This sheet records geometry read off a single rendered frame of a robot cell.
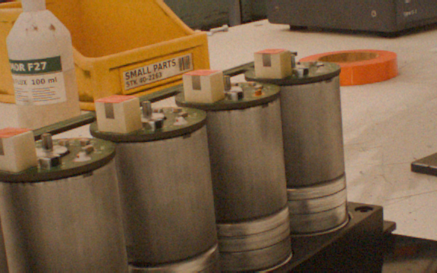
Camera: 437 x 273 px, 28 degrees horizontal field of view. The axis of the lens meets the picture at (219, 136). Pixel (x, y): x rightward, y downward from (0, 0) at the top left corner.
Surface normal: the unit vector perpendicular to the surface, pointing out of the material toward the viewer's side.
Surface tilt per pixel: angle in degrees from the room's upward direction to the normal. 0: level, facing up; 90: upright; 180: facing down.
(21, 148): 90
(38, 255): 90
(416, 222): 0
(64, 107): 90
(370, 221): 90
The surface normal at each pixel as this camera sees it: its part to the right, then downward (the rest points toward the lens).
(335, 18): -0.81, 0.22
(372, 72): 0.31, 0.20
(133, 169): -0.26, 0.26
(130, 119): 0.79, 0.07
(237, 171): 0.08, 0.23
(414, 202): -0.09, -0.97
